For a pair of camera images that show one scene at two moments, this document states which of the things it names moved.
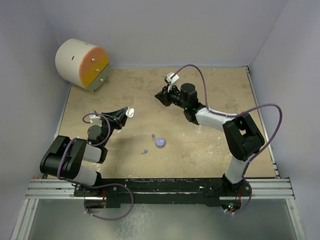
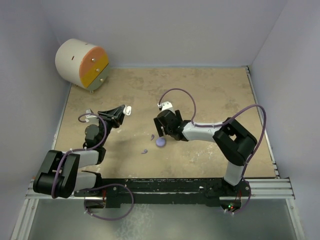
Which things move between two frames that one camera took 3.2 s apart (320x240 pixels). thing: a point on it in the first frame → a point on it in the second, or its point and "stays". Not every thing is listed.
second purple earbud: [145, 151] stays
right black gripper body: [176, 95] → [178, 115]
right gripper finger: [165, 98] → [167, 132]
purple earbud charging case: [160, 142] stays
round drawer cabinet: [82, 64] stays
